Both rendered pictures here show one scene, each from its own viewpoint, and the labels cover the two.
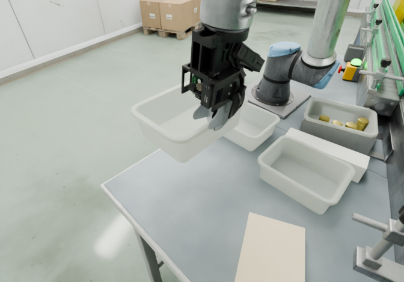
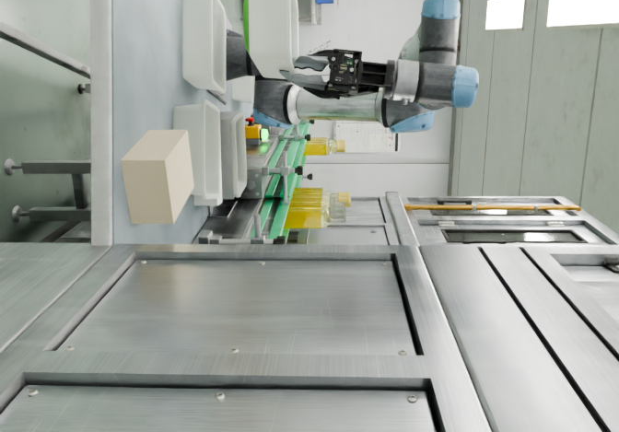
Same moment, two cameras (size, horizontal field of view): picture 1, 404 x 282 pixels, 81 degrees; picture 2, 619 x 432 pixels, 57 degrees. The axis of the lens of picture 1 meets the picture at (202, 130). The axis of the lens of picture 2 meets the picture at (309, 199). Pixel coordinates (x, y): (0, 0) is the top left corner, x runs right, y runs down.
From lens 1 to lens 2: 0.80 m
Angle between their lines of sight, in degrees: 54
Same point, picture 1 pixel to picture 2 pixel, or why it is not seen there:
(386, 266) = not seen: hidden behind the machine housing
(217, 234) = (138, 102)
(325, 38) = (321, 110)
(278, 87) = (240, 64)
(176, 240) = (122, 59)
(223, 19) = (402, 87)
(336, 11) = (352, 113)
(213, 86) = (351, 85)
